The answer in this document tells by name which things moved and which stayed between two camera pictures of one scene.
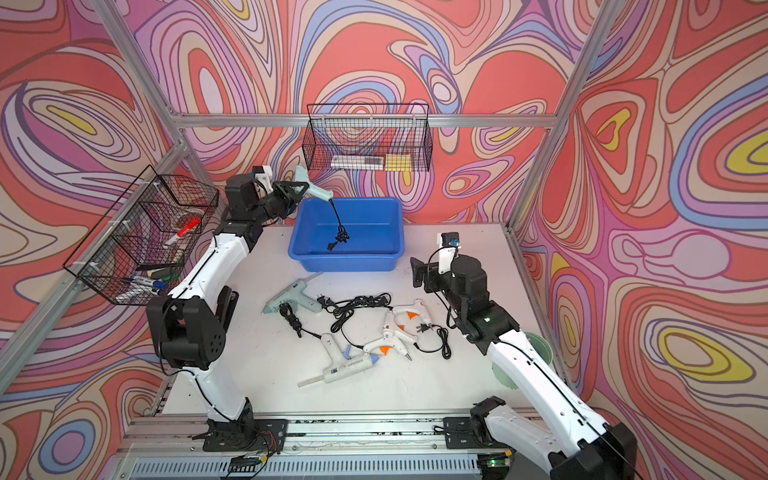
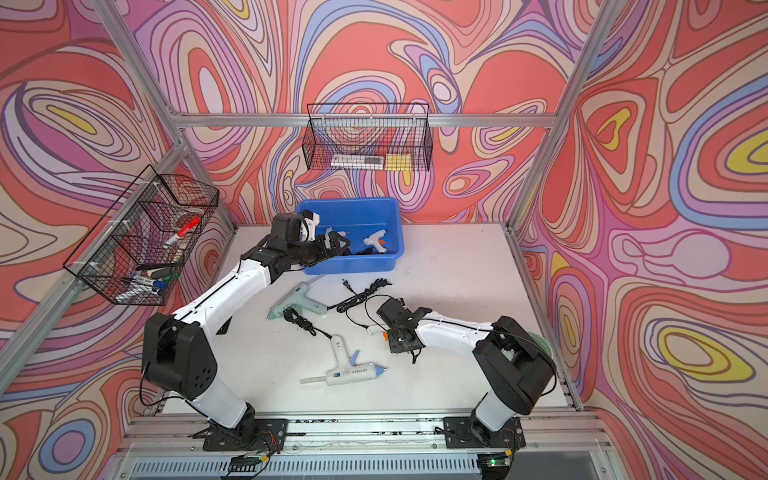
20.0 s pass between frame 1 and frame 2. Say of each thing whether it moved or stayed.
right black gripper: moved
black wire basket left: stayed
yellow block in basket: stayed
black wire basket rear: stayed
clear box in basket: stayed
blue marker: stayed
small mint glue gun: moved
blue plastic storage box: stayed
